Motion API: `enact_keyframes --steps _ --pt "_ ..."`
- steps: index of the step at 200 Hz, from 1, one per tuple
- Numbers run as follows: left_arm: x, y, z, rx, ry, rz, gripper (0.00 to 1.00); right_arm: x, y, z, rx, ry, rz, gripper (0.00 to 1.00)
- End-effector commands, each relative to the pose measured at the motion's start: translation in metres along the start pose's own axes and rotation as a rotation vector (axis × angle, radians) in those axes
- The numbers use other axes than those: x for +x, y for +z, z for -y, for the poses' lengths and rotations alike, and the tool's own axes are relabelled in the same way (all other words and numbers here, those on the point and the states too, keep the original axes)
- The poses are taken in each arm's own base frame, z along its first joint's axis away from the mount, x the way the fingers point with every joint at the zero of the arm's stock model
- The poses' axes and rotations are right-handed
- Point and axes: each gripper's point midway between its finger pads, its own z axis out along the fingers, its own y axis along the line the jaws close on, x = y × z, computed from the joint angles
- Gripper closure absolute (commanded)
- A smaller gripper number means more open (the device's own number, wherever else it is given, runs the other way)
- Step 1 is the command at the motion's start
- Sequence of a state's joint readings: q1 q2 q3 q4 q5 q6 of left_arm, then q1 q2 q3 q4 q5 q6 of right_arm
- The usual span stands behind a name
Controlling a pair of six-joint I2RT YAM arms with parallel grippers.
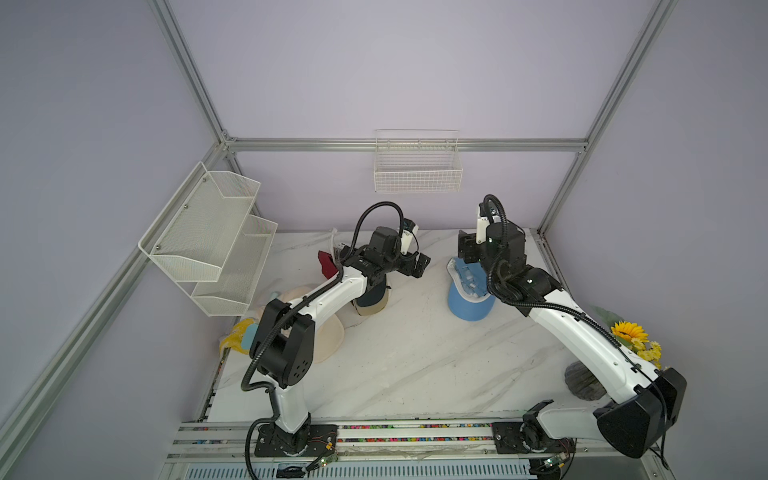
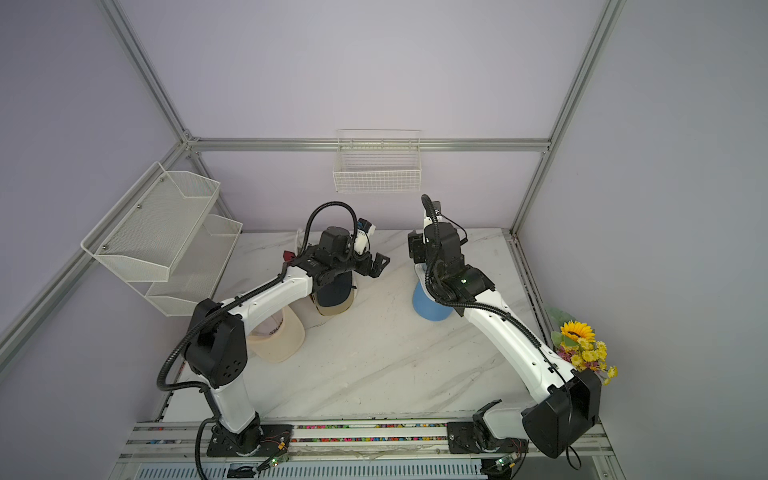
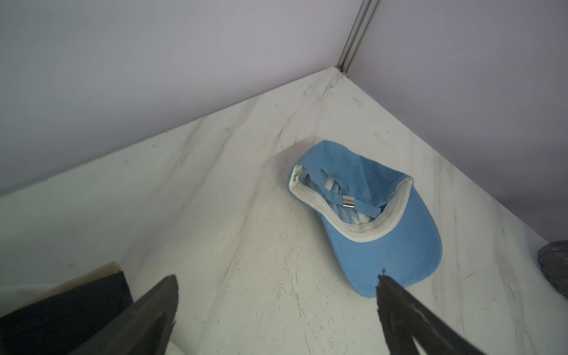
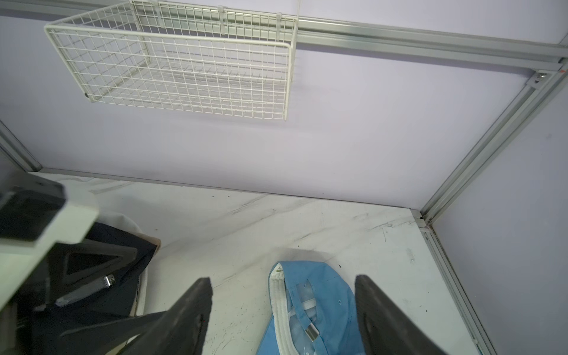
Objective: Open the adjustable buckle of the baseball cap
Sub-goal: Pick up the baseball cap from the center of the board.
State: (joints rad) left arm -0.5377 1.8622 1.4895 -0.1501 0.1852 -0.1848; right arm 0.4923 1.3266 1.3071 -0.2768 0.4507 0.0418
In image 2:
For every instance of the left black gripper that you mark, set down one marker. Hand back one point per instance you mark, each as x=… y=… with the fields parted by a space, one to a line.
x=376 y=267

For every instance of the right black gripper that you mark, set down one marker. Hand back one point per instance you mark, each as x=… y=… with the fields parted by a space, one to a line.
x=418 y=248

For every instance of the dark navy baseball cap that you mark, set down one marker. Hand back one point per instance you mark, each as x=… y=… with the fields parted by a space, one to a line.
x=337 y=292

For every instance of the khaki tan baseball cap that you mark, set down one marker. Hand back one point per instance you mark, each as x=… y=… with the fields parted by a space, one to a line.
x=336 y=310

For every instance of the light blue baseball cap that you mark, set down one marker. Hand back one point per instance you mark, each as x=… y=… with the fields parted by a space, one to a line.
x=424 y=305

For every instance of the white baseball cap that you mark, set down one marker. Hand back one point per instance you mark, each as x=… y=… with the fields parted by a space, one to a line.
x=299 y=242

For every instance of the beige baseball cap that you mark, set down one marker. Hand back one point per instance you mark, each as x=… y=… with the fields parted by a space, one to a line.
x=278 y=338

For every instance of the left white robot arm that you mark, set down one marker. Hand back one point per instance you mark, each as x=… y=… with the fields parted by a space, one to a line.
x=218 y=353

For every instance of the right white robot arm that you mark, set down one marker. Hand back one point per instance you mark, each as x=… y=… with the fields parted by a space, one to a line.
x=564 y=401

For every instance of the sunflower bouquet in vase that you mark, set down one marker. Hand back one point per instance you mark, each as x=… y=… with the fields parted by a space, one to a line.
x=576 y=343

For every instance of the white mesh two-tier shelf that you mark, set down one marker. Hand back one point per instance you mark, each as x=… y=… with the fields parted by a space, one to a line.
x=164 y=240

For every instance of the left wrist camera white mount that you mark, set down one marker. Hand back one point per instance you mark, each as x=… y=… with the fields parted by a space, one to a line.
x=364 y=232

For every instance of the white wire wall basket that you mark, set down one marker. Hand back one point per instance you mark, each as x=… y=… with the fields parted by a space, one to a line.
x=377 y=161

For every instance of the aluminium frame rails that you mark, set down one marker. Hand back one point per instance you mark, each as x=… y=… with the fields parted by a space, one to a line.
x=17 y=338

